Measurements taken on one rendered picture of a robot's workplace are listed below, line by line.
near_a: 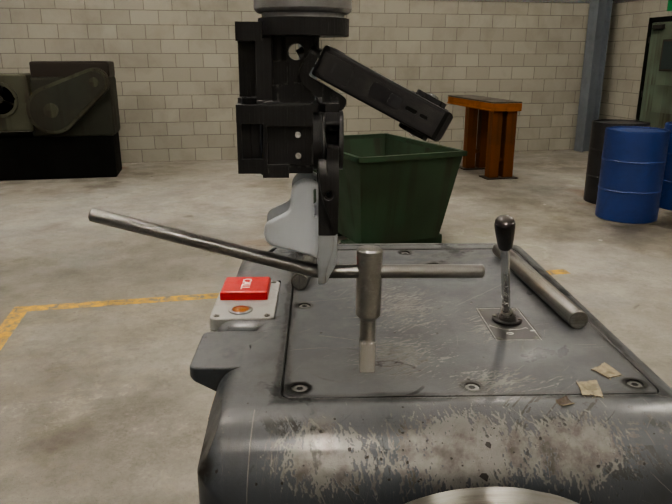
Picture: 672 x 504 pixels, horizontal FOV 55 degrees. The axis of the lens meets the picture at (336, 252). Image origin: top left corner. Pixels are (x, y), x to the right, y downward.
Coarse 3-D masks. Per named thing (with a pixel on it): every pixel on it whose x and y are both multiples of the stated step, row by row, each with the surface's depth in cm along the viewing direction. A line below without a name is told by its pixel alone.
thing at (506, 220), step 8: (504, 216) 63; (496, 224) 63; (504, 224) 62; (512, 224) 62; (496, 232) 64; (504, 232) 63; (512, 232) 63; (504, 240) 64; (512, 240) 64; (504, 248) 65
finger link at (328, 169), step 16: (336, 144) 49; (320, 160) 48; (336, 160) 48; (320, 176) 48; (336, 176) 48; (320, 192) 49; (336, 192) 48; (320, 208) 50; (336, 208) 49; (320, 224) 50; (336, 224) 50
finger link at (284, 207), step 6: (300, 174) 55; (306, 174) 55; (312, 174) 55; (294, 180) 55; (282, 204) 55; (288, 204) 55; (270, 210) 55; (276, 210) 55; (282, 210) 55; (270, 216) 56; (276, 216) 56
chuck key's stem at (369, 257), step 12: (360, 252) 54; (372, 252) 54; (360, 264) 54; (372, 264) 54; (360, 276) 55; (372, 276) 54; (360, 288) 55; (372, 288) 55; (360, 300) 55; (372, 300) 55; (360, 312) 55; (372, 312) 55; (360, 324) 56; (372, 324) 56; (360, 336) 57; (372, 336) 56; (360, 348) 57; (372, 348) 57; (360, 360) 57; (372, 360) 57; (360, 372) 57; (372, 372) 57
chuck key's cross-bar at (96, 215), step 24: (96, 216) 52; (120, 216) 53; (168, 240) 53; (192, 240) 53; (216, 240) 54; (264, 264) 54; (288, 264) 54; (312, 264) 55; (336, 264) 55; (384, 264) 55; (408, 264) 55; (432, 264) 55; (456, 264) 55; (480, 264) 56
